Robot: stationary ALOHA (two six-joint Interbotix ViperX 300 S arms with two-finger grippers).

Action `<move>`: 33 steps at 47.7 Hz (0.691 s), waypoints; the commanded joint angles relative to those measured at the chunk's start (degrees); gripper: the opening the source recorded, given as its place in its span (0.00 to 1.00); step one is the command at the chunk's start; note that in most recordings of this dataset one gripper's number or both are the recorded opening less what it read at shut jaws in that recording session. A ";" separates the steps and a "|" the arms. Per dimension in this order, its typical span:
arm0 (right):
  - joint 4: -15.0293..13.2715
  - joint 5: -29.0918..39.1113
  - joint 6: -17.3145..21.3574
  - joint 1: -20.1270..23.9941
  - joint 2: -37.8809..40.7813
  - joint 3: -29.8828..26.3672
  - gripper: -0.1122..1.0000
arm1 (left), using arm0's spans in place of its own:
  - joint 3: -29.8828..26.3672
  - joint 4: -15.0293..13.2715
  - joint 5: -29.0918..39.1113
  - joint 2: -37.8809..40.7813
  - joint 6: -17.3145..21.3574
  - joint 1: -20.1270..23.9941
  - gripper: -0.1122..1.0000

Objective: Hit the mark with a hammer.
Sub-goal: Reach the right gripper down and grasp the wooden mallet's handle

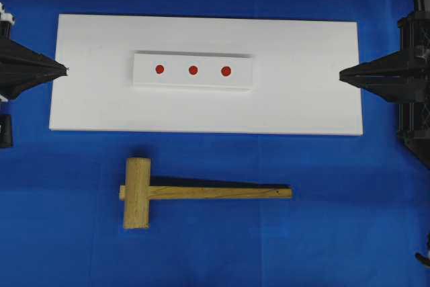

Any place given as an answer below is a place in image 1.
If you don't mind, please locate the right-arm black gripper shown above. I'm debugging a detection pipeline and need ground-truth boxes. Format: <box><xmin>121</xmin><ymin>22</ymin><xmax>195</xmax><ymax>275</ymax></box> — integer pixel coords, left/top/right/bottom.
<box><xmin>339</xmin><ymin>11</ymin><xmax>430</xmax><ymax>143</ymax></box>

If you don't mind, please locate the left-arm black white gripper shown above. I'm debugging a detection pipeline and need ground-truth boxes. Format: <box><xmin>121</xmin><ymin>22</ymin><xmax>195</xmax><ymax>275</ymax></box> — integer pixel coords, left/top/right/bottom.
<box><xmin>1</xmin><ymin>3</ymin><xmax>67</xmax><ymax>102</ymax></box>

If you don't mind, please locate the wooden mallet hammer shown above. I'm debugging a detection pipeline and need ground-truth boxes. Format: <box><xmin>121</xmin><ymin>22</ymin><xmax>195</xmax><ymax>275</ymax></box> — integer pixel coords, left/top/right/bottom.
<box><xmin>119</xmin><ymin>157</ymin><xmax>293</xmax><ymax>229</ymax></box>

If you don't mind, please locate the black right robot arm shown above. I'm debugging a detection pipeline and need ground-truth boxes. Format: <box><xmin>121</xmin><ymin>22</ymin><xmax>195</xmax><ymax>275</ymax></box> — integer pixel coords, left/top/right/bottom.
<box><xmin>339</xmin><ymin>0</ymin><xmax>429</xmax><ymax>145</ymax></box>

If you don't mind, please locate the black left arm base block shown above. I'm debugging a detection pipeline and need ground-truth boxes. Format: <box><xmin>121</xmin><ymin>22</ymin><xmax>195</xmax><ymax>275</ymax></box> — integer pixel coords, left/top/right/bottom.
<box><xmin>0</xmin><ymin>114</ymin><xmax>13</xmax><ymax>149</ymax></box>

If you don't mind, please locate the large white foam board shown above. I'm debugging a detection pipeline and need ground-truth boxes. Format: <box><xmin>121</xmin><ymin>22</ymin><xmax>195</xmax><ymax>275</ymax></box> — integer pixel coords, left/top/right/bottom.
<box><xmin>49</xmin><ymin>14</ymin><xmax>363</xmax><ymax>136</ymax></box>

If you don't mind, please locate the blue table cloth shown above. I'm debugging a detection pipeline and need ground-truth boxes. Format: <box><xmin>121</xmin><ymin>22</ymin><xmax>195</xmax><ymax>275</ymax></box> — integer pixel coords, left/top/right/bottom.
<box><xmin>1</xmin><ymin>0</ymin><xmax>429</xmax><ymax>286</ymax></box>

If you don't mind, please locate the small white raised block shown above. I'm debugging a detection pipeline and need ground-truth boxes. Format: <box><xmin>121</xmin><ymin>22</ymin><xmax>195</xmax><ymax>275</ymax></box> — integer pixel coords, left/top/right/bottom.
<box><xmin>132</xmin><ymin>52</ymin><xmax>253</xmax><ymax>91</ymax></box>

